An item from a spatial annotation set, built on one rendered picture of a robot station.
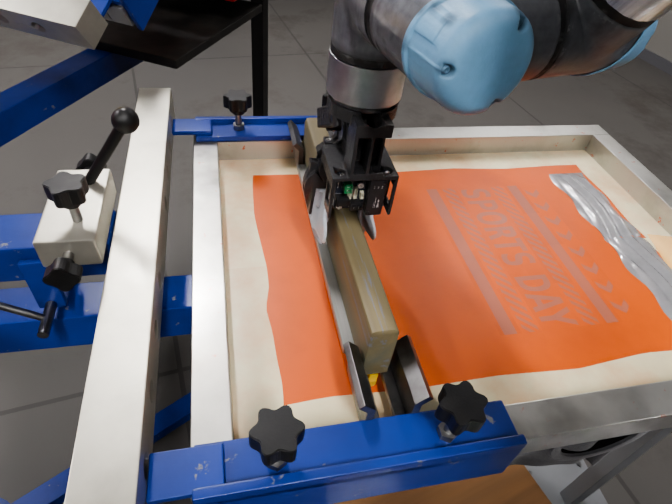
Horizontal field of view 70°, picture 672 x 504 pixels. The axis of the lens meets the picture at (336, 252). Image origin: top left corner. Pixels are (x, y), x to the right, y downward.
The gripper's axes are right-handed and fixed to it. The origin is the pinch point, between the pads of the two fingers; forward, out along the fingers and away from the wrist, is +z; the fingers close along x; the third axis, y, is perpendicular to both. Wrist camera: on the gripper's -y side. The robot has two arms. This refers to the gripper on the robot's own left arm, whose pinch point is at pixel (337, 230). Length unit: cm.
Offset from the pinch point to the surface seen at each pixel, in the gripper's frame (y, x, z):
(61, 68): -66, -47, 9
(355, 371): 22.2, -3.1, -2.3
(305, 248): -2.4, -3.6, 5.4
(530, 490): 10, 66, 99
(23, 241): 2.2, -35.6, -3.2
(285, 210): -11.0, -5.3, 5.4
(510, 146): -24.9, 39.3, 4.2
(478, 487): 6, 51, 99
